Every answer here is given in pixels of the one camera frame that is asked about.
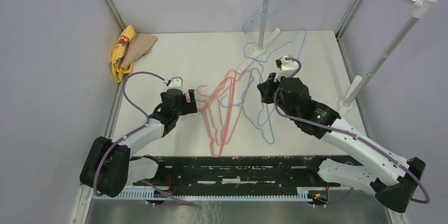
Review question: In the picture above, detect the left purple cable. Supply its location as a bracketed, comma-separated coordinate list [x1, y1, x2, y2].
[91, 71, 194, 206]

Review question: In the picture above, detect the beige cloth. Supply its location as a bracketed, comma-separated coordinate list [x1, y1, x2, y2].
[119, 33, 157, 69]

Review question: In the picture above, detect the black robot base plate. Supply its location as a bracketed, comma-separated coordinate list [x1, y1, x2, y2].
[142, 155, 336, 196]

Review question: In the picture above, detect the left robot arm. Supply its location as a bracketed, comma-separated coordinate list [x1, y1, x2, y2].
[80, 88, 198, 198]

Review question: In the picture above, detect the white clothes rack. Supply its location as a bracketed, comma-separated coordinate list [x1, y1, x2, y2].
[237, 0, 438, 114]

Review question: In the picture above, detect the yellow patterned cloth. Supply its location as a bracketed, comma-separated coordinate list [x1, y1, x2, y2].
[110, 25, 136, 83]

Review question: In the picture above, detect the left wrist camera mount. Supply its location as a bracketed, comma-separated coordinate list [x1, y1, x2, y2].
[166, 77, 183, 88]

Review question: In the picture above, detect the white slotted cable duct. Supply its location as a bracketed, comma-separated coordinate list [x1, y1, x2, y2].
[92, 187, 314, 202]

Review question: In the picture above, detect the pink wire hanger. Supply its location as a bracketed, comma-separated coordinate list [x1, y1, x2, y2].
[218, 70, 249, 146]
[203, 70, 245, 157]
[196, 83, 230, 157]

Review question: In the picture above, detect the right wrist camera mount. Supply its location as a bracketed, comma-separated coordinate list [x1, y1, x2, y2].
[274, 56, 302, 82]

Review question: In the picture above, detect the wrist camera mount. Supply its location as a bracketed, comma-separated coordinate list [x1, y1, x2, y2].
[274, 56, 302, 82]
[166, 77, 183, 88]

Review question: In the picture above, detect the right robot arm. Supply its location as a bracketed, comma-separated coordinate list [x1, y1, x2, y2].
[257, 73, 426, 213]

